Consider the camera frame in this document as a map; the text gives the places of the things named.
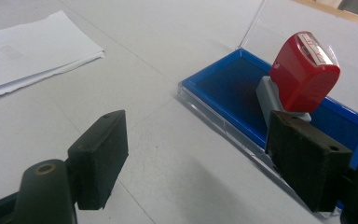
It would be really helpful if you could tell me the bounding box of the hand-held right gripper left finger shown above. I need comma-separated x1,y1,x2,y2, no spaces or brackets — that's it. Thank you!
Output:
67,109,130,211

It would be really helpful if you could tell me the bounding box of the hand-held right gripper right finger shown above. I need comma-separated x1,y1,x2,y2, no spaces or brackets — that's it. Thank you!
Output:
265,110,354,214

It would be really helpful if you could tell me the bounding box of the red stamp with grey base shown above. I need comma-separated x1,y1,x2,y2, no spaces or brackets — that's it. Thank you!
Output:
255,31,341,129

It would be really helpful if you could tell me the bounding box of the stack of white paper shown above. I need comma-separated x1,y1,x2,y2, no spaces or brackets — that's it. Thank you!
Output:
0,9,106,103

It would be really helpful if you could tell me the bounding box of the white table cover sheet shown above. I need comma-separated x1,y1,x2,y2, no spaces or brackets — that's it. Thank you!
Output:
0,0,358,224

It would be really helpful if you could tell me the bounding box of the wooden table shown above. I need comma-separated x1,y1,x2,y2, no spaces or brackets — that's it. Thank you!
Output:
292,0,358,31

